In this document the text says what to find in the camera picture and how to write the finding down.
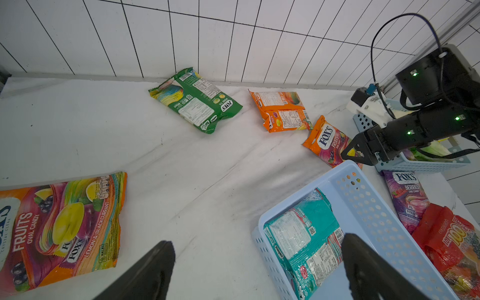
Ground green Fox's candy bag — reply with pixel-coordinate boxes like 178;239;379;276
149;67;243;135

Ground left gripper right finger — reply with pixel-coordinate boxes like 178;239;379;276
341;233;428;300

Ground lemon blackcurrant Fox's candy bag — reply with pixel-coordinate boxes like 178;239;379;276
1;172;128;298

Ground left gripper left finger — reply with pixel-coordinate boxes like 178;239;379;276
96;241;176;300

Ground purple Fox's berries candy bag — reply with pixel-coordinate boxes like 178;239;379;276
381;170;430;234

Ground green toy cabbage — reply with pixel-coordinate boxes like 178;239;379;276
402;141;452;163

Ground large light blue basket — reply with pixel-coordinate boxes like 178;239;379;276
252;162;457;300

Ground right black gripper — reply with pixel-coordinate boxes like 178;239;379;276
341;108;480;166

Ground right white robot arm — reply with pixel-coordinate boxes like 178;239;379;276
341;44;480;166

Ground small teal vegetable basket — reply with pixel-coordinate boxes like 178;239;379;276
352;98;471;173

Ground orange candy bag back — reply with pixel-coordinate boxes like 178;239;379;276
249;91;312;133

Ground red gummy candy bag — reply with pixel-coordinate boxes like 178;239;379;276
412;204;480;300

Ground orange Fox's fruits candy bag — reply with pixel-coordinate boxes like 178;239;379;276
302;115;351;168

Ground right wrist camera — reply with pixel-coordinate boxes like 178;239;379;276
346;84;409;132

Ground teal candy bag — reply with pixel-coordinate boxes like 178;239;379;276
263;188;345;300

